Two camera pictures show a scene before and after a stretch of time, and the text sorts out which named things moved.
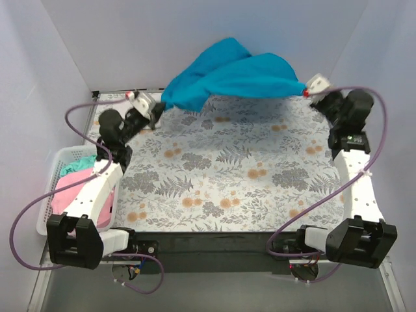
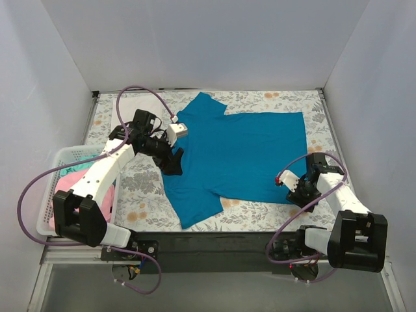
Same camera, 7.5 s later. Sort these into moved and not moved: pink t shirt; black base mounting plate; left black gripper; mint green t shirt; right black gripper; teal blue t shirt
Moved: left black gripper; right black gripper; teal blue t shirt
Not moved: mint green t shirt; black base mounting plate; pink t shirt
